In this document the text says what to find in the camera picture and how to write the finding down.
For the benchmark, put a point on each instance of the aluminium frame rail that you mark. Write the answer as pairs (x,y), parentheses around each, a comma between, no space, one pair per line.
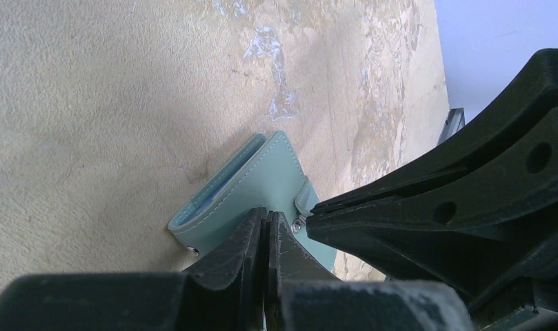
(453,123)

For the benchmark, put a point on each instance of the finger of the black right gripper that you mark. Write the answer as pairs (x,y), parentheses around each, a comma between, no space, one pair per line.
(476,234)
(518,108)

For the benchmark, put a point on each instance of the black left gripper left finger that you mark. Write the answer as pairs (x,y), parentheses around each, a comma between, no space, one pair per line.
(221,291)

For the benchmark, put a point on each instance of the teal leather card holder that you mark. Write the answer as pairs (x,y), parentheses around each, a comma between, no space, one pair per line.
(265,172)

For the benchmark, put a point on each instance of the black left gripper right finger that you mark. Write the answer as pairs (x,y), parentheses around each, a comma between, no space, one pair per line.
(303,295)

